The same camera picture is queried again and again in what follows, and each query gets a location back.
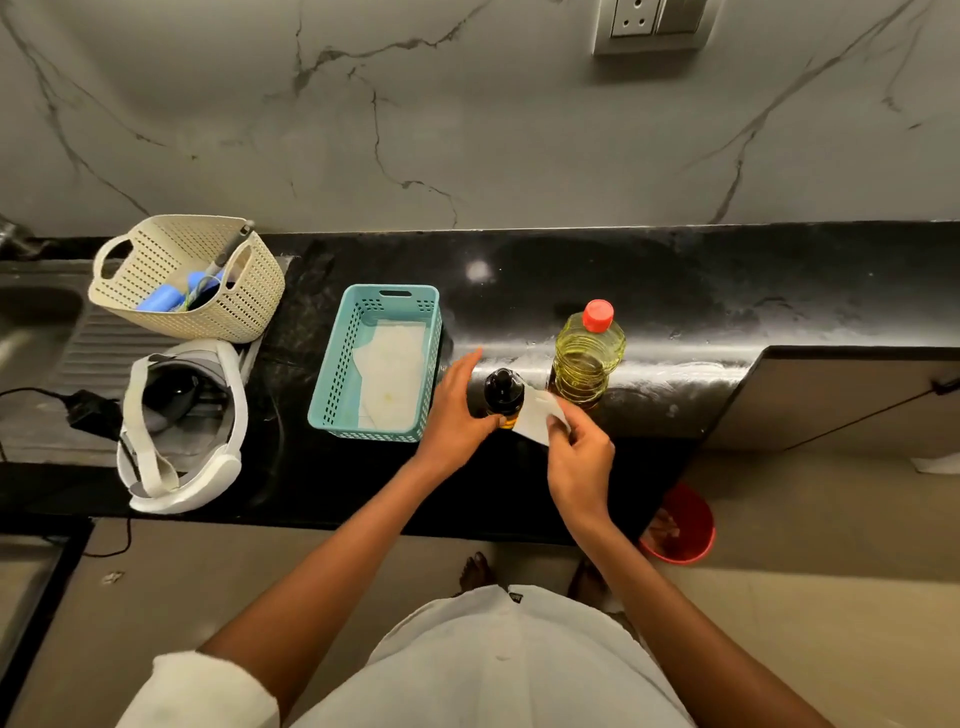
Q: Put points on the person's right hand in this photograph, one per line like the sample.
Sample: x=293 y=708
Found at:
x=579 y=472

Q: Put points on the person's left hand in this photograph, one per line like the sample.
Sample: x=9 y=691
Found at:
x=448 y=420

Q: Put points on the person's left thumb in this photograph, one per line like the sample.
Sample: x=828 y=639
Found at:
x=484 y=427

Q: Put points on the person's right thumb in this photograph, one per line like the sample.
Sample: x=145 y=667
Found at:
x=556 y=431

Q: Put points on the white paper tissue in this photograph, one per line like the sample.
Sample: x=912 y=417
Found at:
x=534 y=414

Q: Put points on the small dark glass bottle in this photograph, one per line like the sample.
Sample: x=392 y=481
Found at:
x=503 y=390

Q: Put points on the person's left forearm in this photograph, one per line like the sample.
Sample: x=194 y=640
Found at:
x=330 y=570

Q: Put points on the person's right forearm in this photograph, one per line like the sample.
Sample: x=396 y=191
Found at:
x=675 y=637

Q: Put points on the yellow oil bottle red cap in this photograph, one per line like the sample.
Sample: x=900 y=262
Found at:
x=586 y=356

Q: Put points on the white paper towel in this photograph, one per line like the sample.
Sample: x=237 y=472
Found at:
x=394 y=375

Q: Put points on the person's left foot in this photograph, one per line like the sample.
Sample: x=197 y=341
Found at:
x=477 y=572

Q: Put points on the red bucket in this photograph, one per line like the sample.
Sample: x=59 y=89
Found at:
x=686 y=517

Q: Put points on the teal plastic basket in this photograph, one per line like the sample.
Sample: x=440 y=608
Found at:
x=334 y=375

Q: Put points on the person's white clothing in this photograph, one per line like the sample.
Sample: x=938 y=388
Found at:
x=510 y=667

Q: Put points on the white headset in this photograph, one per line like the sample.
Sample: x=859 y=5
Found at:
x=225 y=457

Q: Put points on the cream perforated plastic basket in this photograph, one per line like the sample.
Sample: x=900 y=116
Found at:
x=247 y=300

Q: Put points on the blue plastic item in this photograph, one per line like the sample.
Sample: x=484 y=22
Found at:
x=161 y=298

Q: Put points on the white paper scrap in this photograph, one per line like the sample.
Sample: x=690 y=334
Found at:
x=937 y=464

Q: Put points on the black power adapter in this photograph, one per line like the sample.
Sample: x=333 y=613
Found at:
x=96 y=414

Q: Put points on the steel sink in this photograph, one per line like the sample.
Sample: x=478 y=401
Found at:
x=45 y=360

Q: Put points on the black framed panel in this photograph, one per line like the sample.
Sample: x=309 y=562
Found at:
x=52 y=585

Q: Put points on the steel tap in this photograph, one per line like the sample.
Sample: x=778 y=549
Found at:
x=13 y=238

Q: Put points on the wall socket plate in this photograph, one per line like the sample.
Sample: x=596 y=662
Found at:
x=652 y=22

